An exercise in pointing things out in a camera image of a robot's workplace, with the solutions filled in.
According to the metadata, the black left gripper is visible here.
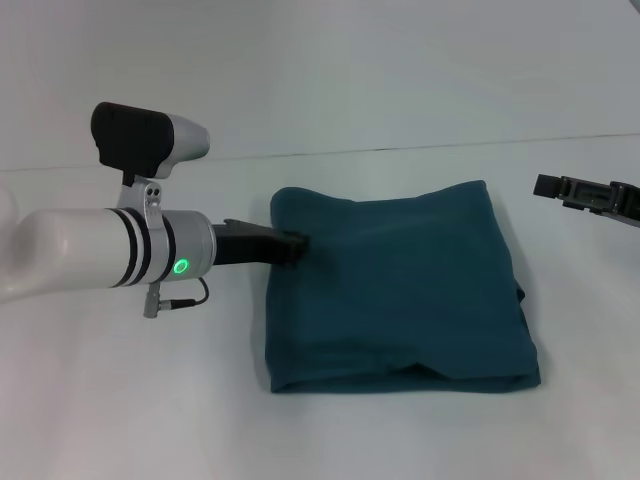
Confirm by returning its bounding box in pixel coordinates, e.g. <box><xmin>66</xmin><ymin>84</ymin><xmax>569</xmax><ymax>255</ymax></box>
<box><xmin>212</xmin><ymin>218</ymin><xmax>311</xmax><ymax>269</ymax></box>

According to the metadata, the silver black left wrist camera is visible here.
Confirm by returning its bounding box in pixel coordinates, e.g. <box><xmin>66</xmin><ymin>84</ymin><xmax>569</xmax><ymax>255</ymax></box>
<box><xmin>90</xmin><ymin>101</ymin><xmax>211</xmax><ymax>222</ymax></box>

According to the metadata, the left arm red black cable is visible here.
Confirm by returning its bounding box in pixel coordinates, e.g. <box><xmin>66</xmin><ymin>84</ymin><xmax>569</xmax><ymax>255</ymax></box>
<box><xmin>142</xmin><ymin>277</ymin><xmax>211</xmax><ymax>319</ymax></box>

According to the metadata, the teal blue shirt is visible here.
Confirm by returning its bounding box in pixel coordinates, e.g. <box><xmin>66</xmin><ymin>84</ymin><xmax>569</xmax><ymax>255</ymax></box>
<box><xmin>267</xmin><ymin>179</ymin><xmax>544</xmax><ymax>396</ymax></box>

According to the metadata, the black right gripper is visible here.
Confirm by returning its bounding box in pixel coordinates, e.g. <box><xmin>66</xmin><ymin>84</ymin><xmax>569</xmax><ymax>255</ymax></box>
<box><xmin>532</xmin><ymin>172</ymin><xmax>640</xmax><ymax>224</ymax></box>

